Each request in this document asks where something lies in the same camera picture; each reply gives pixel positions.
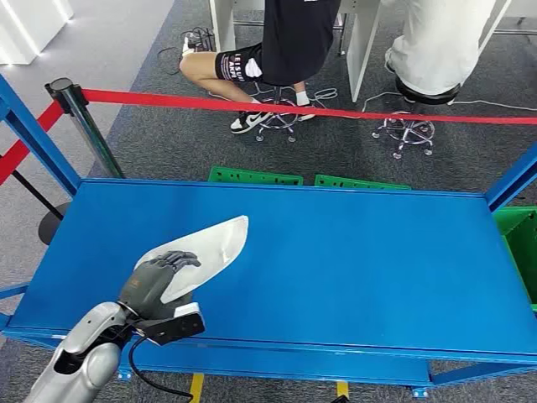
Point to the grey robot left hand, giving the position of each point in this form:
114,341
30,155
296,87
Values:
145,289

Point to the white curved plastic part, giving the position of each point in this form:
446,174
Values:
210,250

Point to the blue metal shelf rack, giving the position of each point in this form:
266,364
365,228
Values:
336,267

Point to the green plastic crate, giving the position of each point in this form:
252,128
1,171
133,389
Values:
252,177
524,250
357,182

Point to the red barrier belt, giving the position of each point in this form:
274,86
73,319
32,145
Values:
293,108
25,146

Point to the white desk panel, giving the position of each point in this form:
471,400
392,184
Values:
222,25
360,50

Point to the white plinth block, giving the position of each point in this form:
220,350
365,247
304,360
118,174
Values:
25,28

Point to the person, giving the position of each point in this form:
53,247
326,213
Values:
293,39
440,44

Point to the chrome stanchion post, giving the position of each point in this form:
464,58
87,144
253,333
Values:
90,130

